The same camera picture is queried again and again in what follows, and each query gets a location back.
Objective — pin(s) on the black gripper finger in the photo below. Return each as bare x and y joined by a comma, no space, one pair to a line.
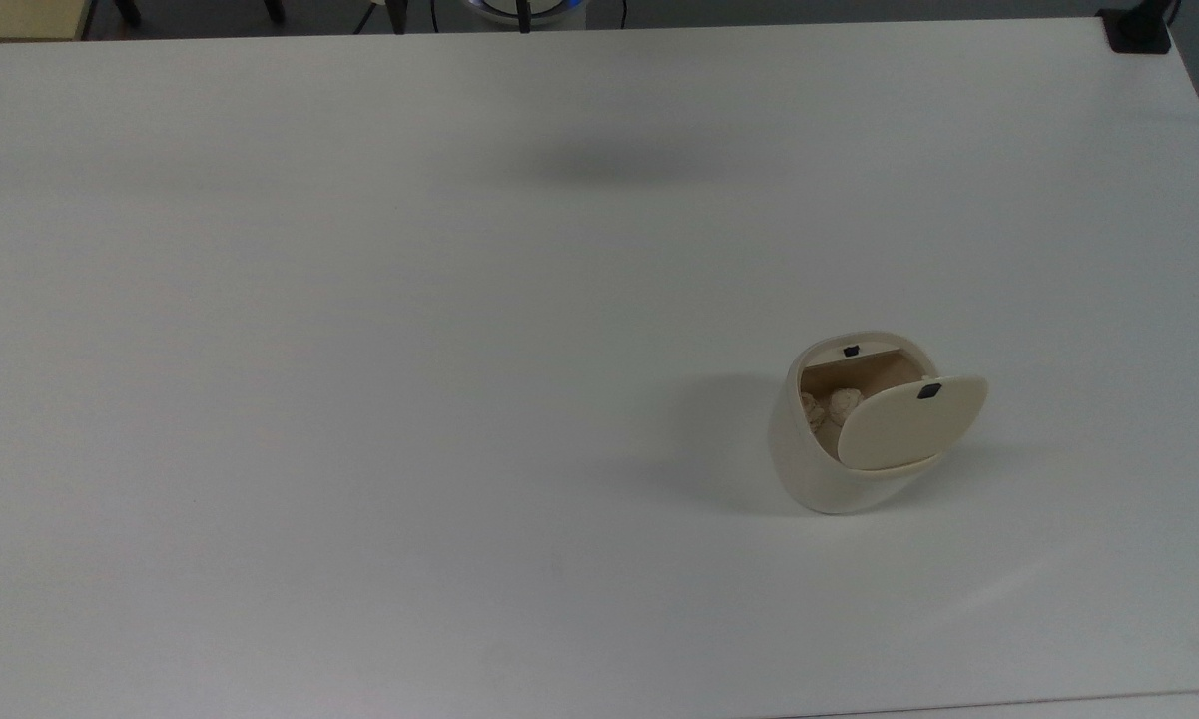
524,14

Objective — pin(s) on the cream trash bin lid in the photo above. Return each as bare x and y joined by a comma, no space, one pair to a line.
903,424

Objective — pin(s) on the cream desktop trash bin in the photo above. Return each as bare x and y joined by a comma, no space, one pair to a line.
809,469

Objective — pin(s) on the black tripod leg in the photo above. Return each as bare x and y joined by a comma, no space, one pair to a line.
398,15

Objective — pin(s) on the black chair leg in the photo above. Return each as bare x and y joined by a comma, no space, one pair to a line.
274,9
128,10

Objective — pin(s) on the crumpled paper ball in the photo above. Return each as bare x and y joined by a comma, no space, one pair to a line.
812,410
844,405

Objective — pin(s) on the beige cabinet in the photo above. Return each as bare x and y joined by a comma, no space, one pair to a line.
20,18

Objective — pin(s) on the black table clamp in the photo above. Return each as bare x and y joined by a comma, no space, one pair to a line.
1138,30

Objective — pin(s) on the white adjoining table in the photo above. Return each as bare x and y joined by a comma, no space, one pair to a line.
1038,707

